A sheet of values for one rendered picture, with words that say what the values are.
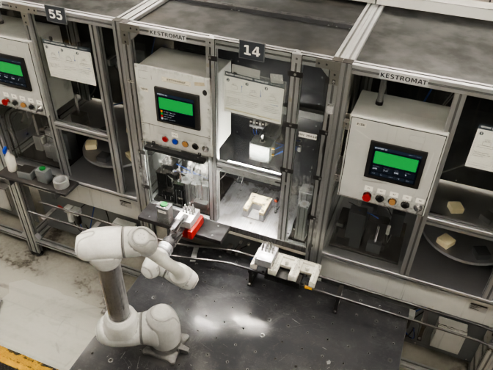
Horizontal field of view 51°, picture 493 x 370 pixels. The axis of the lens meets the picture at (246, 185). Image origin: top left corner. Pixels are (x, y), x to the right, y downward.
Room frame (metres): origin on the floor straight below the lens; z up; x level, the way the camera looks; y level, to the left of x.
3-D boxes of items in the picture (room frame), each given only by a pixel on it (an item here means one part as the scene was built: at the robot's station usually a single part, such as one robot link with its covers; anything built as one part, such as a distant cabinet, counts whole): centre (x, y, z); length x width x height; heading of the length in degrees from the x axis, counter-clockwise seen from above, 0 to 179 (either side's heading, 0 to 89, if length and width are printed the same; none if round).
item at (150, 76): (2.41, 0.34, 1.60); 0.42 x 0.29 x 0.46; 69
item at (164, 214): (2.23, 0.47, 0.97); 0.08 x 0.08 x 0.12; 69
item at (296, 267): (1.93, -0.23, 0.84); 0.36 x 0.14 x 0.10; 69
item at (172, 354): (1.53, 0.37, 0.71); 0.22 x 0.18 x 0.06; 69
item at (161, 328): (1.54, 0.40, 0.85); 0.18 x 0.16 x 0.22; 98
